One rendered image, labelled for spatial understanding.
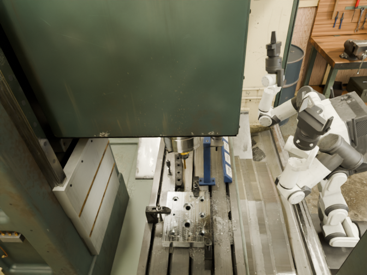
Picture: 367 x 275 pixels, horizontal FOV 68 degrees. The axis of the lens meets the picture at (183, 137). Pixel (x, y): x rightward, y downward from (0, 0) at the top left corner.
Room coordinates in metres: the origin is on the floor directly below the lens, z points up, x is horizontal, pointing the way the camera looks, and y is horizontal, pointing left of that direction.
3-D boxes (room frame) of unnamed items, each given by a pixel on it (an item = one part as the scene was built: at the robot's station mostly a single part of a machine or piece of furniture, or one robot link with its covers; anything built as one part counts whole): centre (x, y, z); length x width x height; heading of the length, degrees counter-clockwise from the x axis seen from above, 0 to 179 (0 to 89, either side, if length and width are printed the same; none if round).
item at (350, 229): (1.02, -1.10, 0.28); 0.21 x 0.20 x 0.13; 84
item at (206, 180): (1.07, -0.12, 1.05); 0.10 x 0.05 x 0.30; 84
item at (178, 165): (1.14, 0.05, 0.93); 0.26 x 0.05 x 0.06; 179
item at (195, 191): (0.96, -0.05, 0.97); 0.13 x 0.03 x 0.15; 174
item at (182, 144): (0.84, 0.00, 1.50); 0.16 x 0.16 x 0.12
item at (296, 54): (2.89, -1.11, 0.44); 0.60 x 0.60 x 0.88
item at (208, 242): (0.62, -0.07, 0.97); 0.13 x 0.03 x 0.15; 174
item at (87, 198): (0.89, 0.45, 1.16); 0.48 x 0.05 x 0.51; 174
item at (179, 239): (0.79, 0.01, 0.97); 0.29 x 0.23 x 0.05; 174
